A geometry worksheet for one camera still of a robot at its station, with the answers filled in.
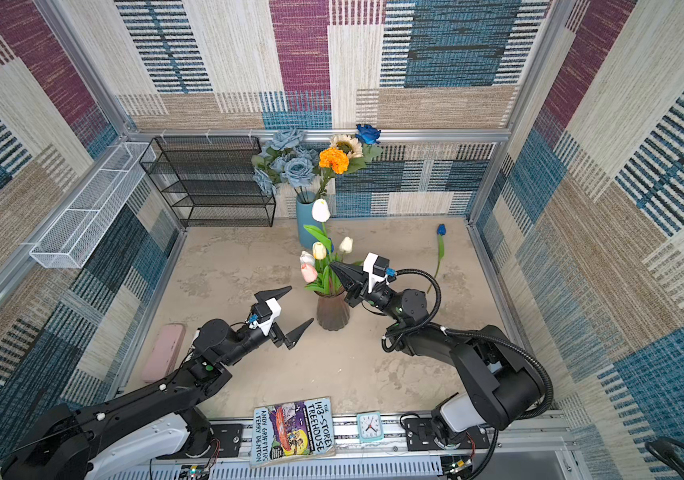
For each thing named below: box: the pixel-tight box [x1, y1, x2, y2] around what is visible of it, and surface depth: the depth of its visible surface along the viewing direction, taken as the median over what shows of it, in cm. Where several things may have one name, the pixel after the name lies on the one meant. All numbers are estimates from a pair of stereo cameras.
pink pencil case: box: [142, 323, 186, 383], surface depth 88 cm
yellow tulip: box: [312, 241, 327, 260], surface depth 73 cm
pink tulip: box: [300, 262, 318, 283], surface depth 71 cm
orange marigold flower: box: [316, 148, 350, 198], surface depth 79 cm
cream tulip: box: [339, 236, 353, 254], surface depth 82 cm
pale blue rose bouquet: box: [252, 128, 319, 197], surface depth 89 cm
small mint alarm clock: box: [356, 412, 384, 443], surface depth 76 cm
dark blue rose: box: [355, 124, 381, 145], surface depth 84 cm
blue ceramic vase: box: [296, 192, 323, 249], surface depth 101 cm
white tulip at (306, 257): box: [299, 250, 314, 265], surface depth 76 cm
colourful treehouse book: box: [250, 396, 336, 468], surface depth 74 cm
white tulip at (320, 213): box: [303, 198, 332, 251], surface depth 56 cm
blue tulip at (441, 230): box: [426, 223, 447, 294], surface depth 114 cm
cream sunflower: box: [329, 134, 368, 174], surface depth 84 cm
